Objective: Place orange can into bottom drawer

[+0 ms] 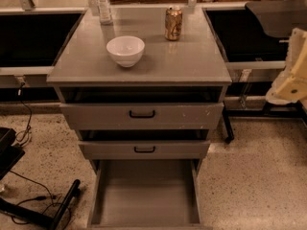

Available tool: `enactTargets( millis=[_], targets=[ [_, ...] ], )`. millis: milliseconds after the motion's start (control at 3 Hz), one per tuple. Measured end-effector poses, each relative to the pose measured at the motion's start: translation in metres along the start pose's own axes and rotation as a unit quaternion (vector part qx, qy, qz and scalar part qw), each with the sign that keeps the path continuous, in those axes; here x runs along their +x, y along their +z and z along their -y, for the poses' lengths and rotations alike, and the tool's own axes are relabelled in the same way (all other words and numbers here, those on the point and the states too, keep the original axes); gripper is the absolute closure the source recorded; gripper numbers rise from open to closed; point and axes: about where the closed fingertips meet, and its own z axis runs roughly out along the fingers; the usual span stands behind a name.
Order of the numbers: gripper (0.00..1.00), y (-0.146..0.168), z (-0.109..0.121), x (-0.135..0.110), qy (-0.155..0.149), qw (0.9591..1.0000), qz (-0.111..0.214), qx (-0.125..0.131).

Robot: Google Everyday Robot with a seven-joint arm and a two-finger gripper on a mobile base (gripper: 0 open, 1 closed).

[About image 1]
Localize clear plastic water bottle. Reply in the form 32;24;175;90
96;0;112;25

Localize grey bottom drawer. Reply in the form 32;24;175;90
87;159;213;230

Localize black stand base left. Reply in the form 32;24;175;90
0;127;80;230

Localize grey top drawer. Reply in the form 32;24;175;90
60;103;224;130

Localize grey drawer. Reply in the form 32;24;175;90
79;140;210;160
87;159;213;230
60;103;224;130

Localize black cable on floor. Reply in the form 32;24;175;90
8;170;73;226

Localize black hanging cable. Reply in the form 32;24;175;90
14;81;34;148

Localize grey drawer cabinet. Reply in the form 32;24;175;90
47;7;231;170

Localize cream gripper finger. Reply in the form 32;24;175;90
266;28;307;105

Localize white ceramic bowl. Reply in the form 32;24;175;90
106;35;145;67

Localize grey middle drawer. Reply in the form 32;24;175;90
79;140;210;160

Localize orange soda can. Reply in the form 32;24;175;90
165;6;182;41

